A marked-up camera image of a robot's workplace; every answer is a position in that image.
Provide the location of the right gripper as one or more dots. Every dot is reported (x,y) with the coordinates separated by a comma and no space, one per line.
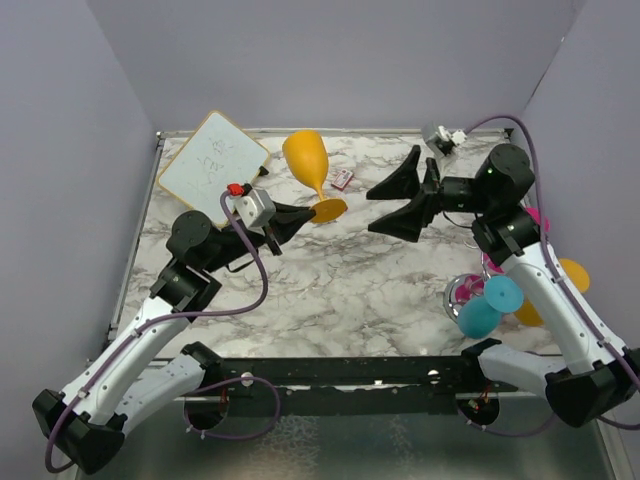
(407,221)

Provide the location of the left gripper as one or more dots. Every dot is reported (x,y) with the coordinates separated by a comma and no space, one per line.
(285,223)

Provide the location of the orange wine glass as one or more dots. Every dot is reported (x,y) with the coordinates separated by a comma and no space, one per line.
(307,160)
(527,314)

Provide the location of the blue wine glass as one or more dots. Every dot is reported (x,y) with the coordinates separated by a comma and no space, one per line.
(481,315)

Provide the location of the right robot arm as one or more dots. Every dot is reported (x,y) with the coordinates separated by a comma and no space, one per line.
(597,371)

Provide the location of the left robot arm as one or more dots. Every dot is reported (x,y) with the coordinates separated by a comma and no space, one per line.
(87,422)

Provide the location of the chrome wine glass rack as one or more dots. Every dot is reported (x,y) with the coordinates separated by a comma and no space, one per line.
(467,286)

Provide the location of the red white small card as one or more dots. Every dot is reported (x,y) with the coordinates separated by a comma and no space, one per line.
(342,179)

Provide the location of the white dry-erase board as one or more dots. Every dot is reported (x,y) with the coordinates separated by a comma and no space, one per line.
(217,154)

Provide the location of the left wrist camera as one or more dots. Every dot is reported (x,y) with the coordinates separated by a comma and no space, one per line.
(253,206)

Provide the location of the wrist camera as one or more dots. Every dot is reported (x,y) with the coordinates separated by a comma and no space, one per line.
(442,141)
(253,206)

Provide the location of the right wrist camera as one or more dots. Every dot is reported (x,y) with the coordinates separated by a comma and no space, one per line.
(442,141)

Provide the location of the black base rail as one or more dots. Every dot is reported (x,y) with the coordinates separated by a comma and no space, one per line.
(347,386)

